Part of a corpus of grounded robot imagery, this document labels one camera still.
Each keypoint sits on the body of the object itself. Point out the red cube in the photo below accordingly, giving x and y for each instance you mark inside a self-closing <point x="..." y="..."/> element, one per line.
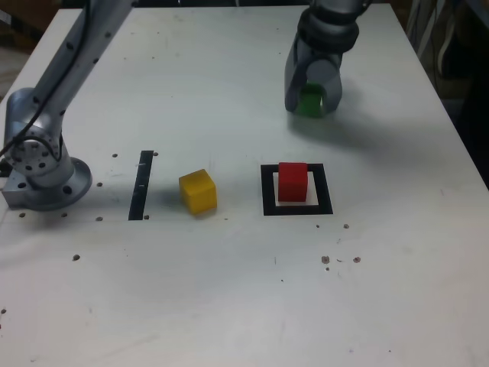
<point x="292" y="183"/>

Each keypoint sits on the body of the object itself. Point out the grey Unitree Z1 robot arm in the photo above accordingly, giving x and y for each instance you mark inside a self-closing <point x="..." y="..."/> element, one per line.
<point x="42" y="114"/>

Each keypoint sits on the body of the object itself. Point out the black tape strip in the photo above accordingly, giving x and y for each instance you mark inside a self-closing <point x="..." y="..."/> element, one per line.
<point x="140" y="183"/>

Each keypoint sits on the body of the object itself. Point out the green cube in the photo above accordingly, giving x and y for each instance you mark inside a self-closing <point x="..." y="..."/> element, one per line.
<point x="309" y="103"/>

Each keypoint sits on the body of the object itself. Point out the yellow cube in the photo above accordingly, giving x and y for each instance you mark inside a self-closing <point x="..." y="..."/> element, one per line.
<point x="198" y="191"/>

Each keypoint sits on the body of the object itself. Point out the black tape square outline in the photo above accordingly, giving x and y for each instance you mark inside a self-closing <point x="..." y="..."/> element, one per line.
<point x="267" y="195"/>

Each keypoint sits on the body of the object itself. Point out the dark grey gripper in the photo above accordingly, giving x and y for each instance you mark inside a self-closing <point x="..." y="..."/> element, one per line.
<point x="319" y="57"/>

